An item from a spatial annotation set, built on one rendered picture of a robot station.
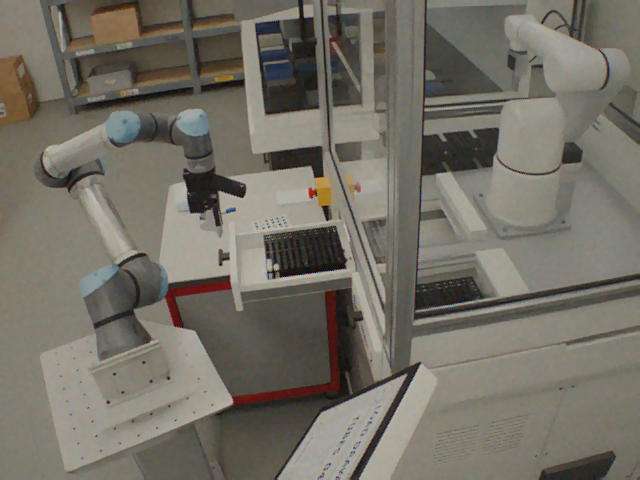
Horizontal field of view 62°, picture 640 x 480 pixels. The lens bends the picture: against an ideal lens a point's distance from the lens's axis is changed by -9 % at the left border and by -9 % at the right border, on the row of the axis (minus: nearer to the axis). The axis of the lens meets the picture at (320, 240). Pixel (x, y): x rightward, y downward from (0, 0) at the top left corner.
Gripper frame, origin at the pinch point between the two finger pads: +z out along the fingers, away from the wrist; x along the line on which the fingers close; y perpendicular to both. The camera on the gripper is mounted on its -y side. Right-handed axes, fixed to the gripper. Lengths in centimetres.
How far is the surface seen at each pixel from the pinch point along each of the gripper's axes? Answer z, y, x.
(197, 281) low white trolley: 25.3, 11.9, -10.1
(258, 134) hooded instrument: 11, -14, -80
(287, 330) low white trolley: 54, -14, -12
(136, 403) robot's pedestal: 24, 27, 38
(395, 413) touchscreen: -19, -28, 83
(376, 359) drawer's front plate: 10, -33, 46
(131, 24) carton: 26, 84, -374
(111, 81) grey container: 75, 113, -374
